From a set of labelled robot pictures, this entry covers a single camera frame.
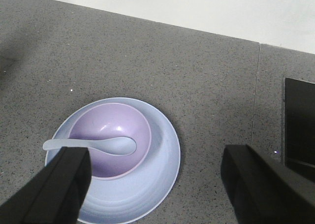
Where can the black glass gas stove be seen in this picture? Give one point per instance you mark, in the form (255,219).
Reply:
(300,127)

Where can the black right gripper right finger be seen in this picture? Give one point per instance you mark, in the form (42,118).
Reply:
(263,191)

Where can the purple plastic bowl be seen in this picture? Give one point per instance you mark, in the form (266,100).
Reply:
(110,120)

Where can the light blue plastic plate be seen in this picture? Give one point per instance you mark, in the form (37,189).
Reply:
(126,199)

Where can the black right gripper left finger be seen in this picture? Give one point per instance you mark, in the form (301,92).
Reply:
(55,195)

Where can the light blue plastic spoon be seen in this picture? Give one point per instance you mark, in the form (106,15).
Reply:
(118,146)

